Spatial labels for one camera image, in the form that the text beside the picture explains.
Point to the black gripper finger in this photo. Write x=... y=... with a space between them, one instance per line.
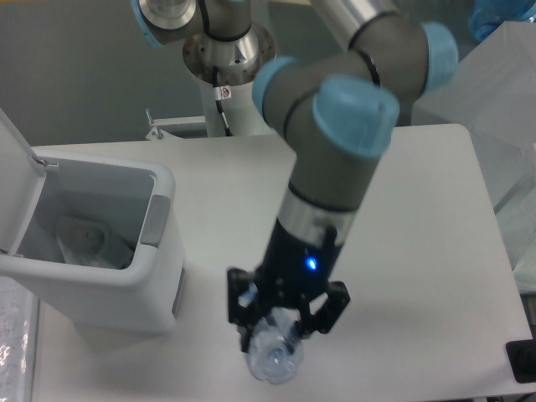
x=243 y=306
x=327 y=315

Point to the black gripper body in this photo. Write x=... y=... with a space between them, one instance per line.
x=294 y=272

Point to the clear plastic water bottle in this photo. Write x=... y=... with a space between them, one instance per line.
x=275 y=352

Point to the white green wrapper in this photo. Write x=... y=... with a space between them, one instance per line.
x=91 y=243

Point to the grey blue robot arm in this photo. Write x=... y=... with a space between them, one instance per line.
x=338 y=116

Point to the white trash can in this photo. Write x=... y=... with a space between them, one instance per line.
x=133 y=198

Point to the black device at edge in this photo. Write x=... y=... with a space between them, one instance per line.
x=521 y=356

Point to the paper sheet in sleeve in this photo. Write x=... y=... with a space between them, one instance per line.
x=19 y=328

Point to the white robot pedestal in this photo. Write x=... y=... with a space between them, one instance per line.
x=240 y=112

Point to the white metal base frame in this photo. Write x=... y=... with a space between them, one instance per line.
x=188 y=127

